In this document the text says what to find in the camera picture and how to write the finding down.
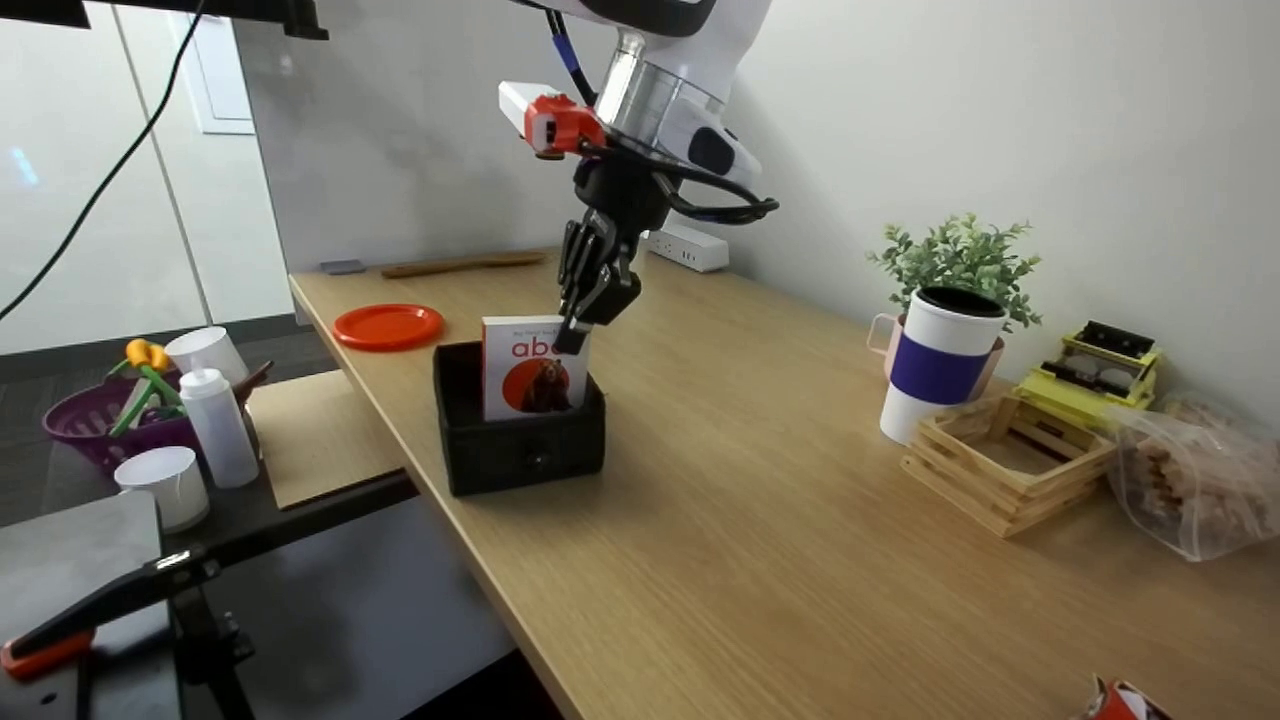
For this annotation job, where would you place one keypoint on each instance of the black side table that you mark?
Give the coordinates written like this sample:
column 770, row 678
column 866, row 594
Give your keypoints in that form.
column 74, row 499

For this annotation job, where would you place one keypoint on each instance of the long brown wooden stick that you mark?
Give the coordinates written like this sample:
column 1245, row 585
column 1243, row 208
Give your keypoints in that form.
column 462, row 261

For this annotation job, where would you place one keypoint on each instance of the white and orange wrist camera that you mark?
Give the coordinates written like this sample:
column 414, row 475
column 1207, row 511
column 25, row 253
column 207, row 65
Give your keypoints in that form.
column 561, row 127

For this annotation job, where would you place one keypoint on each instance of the light wooden board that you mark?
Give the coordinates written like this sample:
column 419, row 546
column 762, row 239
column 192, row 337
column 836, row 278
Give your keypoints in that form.
column 320, row 424

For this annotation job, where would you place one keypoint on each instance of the black tripod clamp stand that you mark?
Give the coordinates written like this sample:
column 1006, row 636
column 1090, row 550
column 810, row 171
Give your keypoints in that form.
column 201, row 565

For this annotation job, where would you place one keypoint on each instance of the white cup with blue band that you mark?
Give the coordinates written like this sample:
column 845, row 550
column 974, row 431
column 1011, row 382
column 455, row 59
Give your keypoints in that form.
column 942, row 366

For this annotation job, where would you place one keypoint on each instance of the yellow and green toy vegetables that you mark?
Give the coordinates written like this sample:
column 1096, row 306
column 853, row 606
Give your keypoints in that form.
column 147, row 359

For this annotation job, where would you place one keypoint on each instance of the white round cup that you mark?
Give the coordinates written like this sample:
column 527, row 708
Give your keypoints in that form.
column 162, row 482

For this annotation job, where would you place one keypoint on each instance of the red white candy wrapper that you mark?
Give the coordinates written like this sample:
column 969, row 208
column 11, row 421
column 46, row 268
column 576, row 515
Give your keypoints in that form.
column 1126, row 703

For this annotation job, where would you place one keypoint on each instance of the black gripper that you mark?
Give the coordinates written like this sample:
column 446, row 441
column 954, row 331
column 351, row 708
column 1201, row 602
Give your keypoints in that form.
column 622, row 201

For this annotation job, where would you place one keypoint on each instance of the purple plastic bowl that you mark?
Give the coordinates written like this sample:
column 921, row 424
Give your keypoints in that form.
column 83, row 424

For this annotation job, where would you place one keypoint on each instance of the yellow and black toy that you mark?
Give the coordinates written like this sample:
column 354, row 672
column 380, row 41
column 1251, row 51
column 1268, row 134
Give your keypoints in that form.
column 1085, row 382

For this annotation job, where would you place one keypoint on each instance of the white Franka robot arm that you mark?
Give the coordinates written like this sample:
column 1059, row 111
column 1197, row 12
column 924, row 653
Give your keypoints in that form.
column 667, row 92

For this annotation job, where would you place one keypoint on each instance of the black square storage box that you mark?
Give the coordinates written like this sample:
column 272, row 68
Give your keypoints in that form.
column 521, row 463

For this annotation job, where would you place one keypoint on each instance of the black overhead fixture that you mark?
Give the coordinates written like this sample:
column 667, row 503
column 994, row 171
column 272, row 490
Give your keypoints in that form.
column 265, row 10

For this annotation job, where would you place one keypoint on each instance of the light wooden slat crate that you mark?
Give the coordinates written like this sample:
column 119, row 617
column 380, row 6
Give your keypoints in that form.
column 960, row 485

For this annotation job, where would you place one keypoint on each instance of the orange plastic plate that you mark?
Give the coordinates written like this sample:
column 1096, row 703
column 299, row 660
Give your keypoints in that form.
column 388, row 327

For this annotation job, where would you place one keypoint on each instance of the white round tub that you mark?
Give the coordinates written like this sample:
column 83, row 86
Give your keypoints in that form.
column 207, row 349

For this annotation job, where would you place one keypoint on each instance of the green plant in pink pot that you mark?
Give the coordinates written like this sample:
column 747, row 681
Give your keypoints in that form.
column 960, row 253

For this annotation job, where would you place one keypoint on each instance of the grey flat sheet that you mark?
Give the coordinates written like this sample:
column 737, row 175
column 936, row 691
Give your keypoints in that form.
column 83, row 563

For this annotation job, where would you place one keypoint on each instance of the small white red board book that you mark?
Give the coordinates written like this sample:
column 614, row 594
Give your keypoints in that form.
column 527, row 384

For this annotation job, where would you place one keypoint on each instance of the white squeeze bottle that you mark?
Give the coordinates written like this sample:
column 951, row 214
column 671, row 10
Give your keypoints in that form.
column 223, row 424

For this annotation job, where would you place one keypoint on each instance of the white power strip box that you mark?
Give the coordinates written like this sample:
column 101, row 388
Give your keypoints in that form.
column 689, row 249

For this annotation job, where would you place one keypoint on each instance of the clear plastic snack bag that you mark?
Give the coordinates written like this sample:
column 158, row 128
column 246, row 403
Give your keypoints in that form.
column 1201, row 482

